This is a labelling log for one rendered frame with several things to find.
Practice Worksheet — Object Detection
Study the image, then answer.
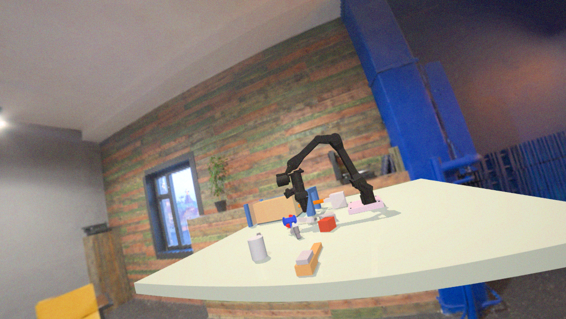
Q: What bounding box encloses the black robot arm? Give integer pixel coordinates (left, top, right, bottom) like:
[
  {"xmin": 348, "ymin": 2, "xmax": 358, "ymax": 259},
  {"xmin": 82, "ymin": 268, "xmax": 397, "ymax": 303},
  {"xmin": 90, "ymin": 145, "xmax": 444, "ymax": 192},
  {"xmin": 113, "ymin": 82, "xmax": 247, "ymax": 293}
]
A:
[{"xmin": 276, "ymin": 133, "xmax": 376, "ymax": 205}]

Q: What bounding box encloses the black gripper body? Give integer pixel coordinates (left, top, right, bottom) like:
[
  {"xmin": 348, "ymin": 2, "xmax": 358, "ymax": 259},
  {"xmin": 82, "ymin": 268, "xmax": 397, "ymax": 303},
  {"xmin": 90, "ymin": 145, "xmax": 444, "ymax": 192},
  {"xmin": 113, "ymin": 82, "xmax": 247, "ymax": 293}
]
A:
[{"xmin": 292, "ymin": 181, "xmax": 308, "ymax": 200}]

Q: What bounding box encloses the grey cylinder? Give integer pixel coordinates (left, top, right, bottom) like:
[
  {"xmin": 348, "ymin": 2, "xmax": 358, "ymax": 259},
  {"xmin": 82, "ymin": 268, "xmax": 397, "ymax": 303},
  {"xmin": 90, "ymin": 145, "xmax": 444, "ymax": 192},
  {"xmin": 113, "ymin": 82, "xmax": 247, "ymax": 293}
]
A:
[{"xmin": 247, "ymin": 235, "xmax": 267, "ymax": 261}]

